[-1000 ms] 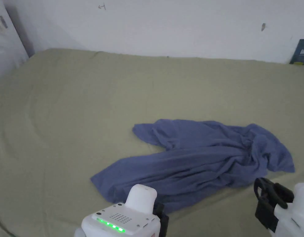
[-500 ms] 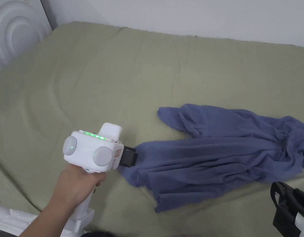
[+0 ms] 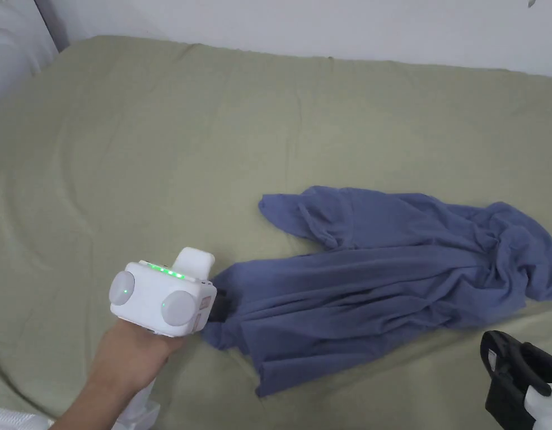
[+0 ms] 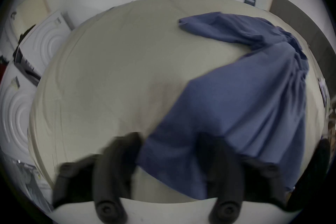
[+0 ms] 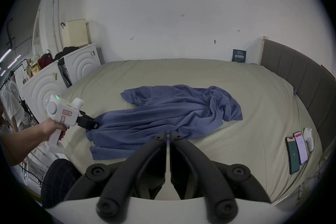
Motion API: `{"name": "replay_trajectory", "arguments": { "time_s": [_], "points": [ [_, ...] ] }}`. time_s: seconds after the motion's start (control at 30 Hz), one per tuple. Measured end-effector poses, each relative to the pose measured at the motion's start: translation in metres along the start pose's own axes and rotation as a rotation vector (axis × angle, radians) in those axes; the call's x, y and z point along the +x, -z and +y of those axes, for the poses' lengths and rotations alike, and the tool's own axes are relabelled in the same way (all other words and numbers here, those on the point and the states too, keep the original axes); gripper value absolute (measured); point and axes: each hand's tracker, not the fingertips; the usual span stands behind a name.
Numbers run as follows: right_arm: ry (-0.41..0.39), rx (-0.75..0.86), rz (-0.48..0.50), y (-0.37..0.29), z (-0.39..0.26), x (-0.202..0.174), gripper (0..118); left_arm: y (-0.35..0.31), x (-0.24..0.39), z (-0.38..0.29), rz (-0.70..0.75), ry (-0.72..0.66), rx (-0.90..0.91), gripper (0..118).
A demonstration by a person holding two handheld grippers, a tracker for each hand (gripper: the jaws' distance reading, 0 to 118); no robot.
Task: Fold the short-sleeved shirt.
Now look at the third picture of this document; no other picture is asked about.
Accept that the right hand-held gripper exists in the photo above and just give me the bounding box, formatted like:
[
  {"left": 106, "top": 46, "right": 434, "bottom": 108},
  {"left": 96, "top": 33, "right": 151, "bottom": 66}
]
[{"left": 479, "top": 330, "right": 552, "bottom": 430}]

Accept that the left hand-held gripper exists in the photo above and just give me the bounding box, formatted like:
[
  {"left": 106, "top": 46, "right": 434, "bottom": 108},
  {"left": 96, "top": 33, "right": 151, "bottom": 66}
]
[{"left": 108, "top": 246, "right": 236, "bottom": 430}]

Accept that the dark blue shirt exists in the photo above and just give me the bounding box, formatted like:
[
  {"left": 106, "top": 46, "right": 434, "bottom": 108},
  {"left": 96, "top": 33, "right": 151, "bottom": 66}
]
[{"left": 200, "top": 185, "right": 552, "bottom": 399}]

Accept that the person's left hand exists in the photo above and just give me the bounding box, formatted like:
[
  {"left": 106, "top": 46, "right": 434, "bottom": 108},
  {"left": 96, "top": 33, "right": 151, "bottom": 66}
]
[{"left": 84, "top": 319, "right": 188, "bottom": 405}]

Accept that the bed with pale green sheet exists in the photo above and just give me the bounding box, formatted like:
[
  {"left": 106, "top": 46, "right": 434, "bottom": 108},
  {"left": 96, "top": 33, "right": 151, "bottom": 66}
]
[{"left": 0, "top": 35, "right": 552, "bottom": 430}]

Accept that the white padded headboard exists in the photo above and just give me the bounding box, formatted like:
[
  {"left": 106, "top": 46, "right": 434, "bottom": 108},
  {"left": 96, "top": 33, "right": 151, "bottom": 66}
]
[{"left": 0, "top": 0, "right": 72, "bottom": 105}]

